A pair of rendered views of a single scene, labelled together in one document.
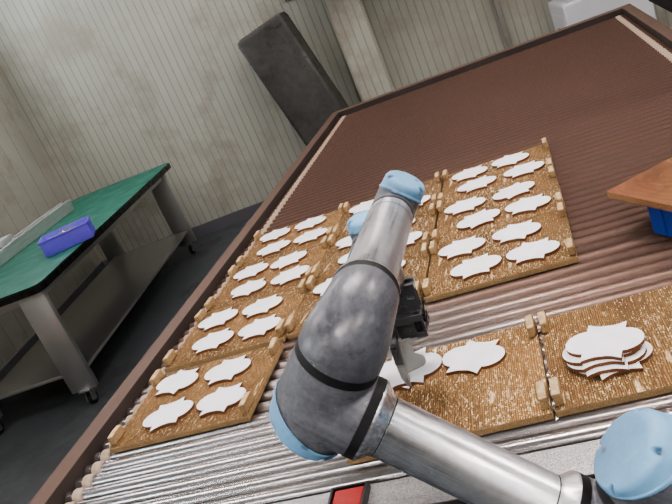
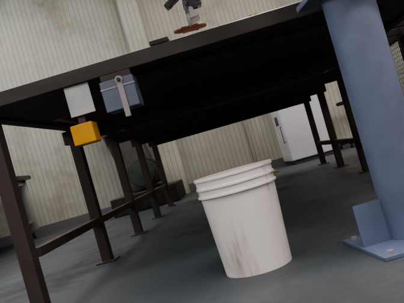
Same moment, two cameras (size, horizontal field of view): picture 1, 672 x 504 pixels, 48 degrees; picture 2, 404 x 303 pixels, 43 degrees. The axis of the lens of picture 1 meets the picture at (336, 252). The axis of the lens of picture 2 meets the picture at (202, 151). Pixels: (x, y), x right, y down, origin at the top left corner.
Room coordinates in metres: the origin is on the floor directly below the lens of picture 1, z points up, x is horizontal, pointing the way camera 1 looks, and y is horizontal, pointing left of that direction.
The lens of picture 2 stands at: (-0.79, 0.65, 0.44)
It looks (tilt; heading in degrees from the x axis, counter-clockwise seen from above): 1 degrees up; 345
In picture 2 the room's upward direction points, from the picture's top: 16 degrees counter-clockwise
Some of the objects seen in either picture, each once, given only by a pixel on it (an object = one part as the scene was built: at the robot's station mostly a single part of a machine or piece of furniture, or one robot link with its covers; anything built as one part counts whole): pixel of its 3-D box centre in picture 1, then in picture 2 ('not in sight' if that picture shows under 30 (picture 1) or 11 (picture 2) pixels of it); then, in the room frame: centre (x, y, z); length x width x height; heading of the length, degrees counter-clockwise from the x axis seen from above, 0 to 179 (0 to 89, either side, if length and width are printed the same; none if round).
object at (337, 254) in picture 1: (376, 241); not in sight; (2.42, -0.14, 0.94); 0.41 x 0.35 x 0.04; 70
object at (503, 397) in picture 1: (448, 388); not in sight; (1.39, -0.10, 0.93); 0.41 x 0.35 x 0.02; 73
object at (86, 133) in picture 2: not in sight; (80, 115); (1.29, 0.52, 0.74); 0.09 x 0.08 x 0.24; 71
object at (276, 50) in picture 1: (322, 110); (134, 146); (6.36, -0.36, 0.86); 1.04 x 1.02 x 1.71; 79
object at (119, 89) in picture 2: not in sight; (122, 95); (1.23, 0.35, 0.77); 0.14 x 0.11 x 0.18; 71
